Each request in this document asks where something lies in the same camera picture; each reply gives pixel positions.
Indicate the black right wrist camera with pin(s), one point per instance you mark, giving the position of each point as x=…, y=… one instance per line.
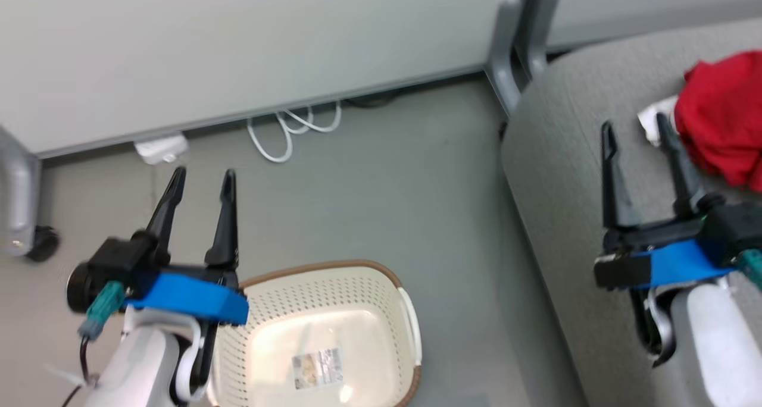
x=738, y=228

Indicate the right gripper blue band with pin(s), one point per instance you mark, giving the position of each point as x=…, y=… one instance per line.
x=673, y=264

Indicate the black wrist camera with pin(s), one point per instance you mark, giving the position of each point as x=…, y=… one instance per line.
x=113, y=264
x=738, y=228

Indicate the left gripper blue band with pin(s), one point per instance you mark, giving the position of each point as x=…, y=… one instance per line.
x=190, y=294

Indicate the grey metal stand leg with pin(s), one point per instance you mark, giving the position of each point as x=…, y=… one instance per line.
x=18, y=199

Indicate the grey partition foot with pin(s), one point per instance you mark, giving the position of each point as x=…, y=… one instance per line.
x=506, y=50

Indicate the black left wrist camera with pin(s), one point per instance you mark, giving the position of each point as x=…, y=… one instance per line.
x=113, y=264

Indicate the black caster wheel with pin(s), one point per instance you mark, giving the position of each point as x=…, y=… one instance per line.
x=43, y=243

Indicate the cream perforated laundry basket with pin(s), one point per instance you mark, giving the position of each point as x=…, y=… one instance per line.
x=357, y=312

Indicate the grey partition bottom rail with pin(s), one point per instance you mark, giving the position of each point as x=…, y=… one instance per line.
x=238, y=115

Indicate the grey fabric sofa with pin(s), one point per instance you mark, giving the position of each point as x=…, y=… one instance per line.
x=565, y=157

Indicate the paper label sticker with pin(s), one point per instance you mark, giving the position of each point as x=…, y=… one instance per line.
x=317, y=368

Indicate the red cloth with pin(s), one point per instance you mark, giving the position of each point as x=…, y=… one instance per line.
x=726, y=115

